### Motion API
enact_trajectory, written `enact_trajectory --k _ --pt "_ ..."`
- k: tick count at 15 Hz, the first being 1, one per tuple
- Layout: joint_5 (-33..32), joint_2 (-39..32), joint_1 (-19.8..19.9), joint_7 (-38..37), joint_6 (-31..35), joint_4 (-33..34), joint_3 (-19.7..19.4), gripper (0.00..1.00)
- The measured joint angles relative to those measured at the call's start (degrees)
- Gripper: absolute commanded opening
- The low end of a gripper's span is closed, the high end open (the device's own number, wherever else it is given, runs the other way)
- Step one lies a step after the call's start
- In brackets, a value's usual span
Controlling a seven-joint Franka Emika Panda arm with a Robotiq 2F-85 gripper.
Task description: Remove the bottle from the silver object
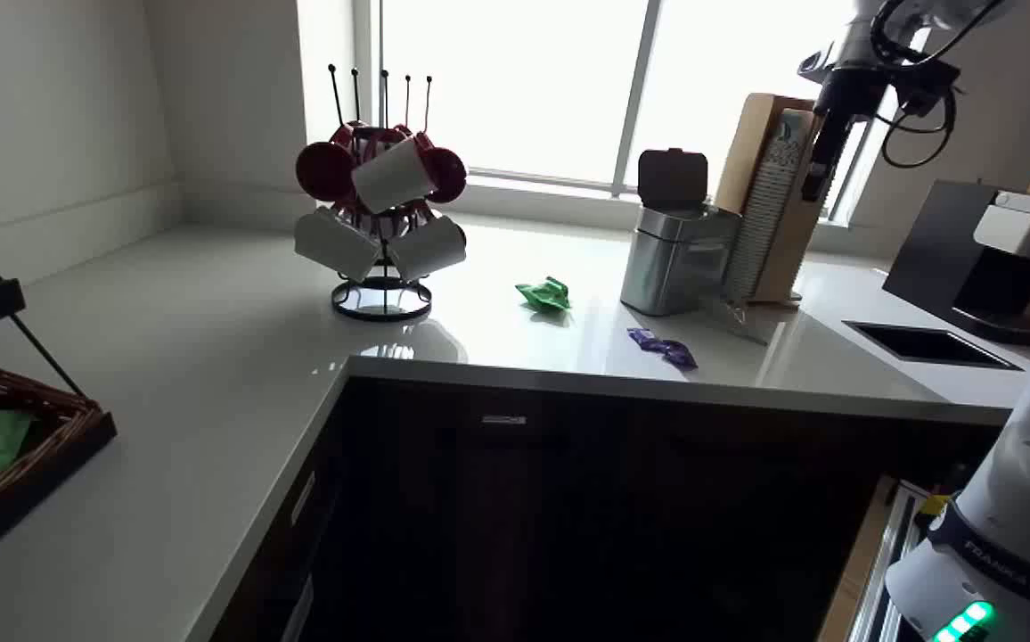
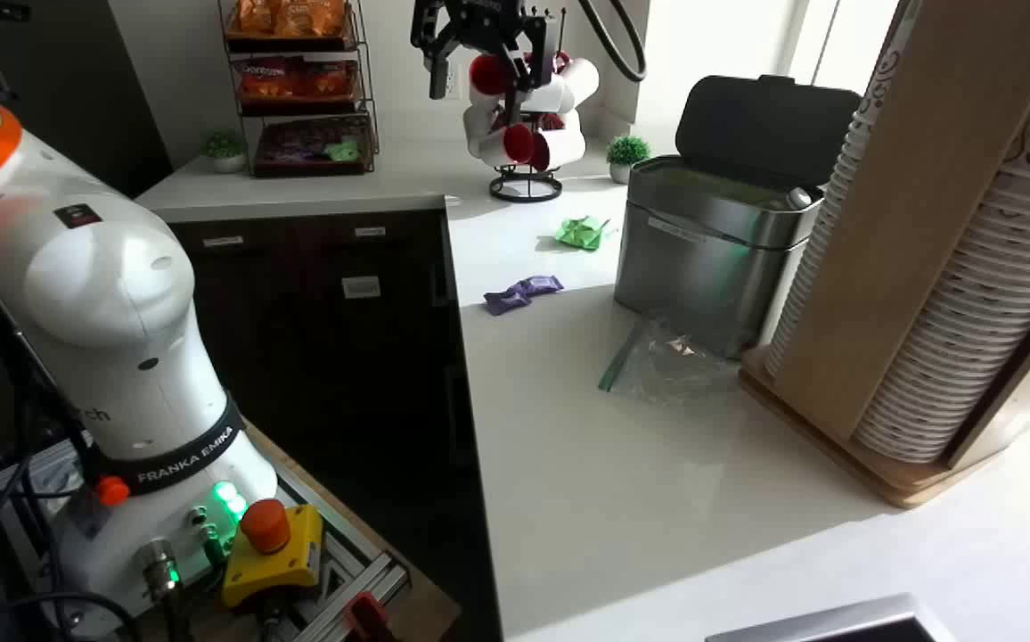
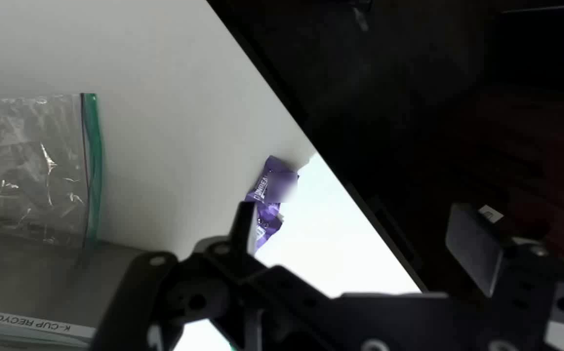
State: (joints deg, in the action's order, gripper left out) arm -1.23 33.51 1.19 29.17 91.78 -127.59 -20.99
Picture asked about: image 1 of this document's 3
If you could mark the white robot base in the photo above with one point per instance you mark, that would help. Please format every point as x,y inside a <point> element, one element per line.
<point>970,571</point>

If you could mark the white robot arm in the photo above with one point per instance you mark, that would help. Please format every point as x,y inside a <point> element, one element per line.
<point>888,48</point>

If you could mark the green crumpled wrapper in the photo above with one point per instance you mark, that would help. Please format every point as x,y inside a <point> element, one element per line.
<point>546,299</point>

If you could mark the white mug lower right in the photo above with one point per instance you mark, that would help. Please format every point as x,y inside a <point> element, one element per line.
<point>431,247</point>

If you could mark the white mug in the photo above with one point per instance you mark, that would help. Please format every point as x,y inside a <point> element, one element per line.
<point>334,243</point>
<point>395,180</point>
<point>431,247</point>

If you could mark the black mug tree rack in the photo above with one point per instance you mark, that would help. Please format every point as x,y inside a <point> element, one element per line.
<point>380,290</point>

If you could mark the purple crumpled wrapper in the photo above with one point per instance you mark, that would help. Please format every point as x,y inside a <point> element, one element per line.
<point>672,352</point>

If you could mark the red mug right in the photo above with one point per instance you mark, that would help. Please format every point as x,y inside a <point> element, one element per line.
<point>448,173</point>

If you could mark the red mug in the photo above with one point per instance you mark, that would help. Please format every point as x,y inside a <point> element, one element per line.
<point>325,173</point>
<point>448,173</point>

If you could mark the silver trash bin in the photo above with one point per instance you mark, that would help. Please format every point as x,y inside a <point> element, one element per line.
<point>677,260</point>

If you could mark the white mug upper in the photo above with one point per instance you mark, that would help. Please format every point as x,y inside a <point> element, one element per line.
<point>395,180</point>

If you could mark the white mug lower left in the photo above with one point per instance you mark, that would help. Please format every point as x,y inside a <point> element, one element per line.
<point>334,243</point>

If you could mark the dark wooden cabinet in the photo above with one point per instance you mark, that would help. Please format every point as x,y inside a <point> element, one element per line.
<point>535,515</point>

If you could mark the red mug left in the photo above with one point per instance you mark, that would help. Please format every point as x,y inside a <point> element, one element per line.
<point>325,173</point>

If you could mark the black coffee machine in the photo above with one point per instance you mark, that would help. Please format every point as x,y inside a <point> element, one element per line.
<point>969,260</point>

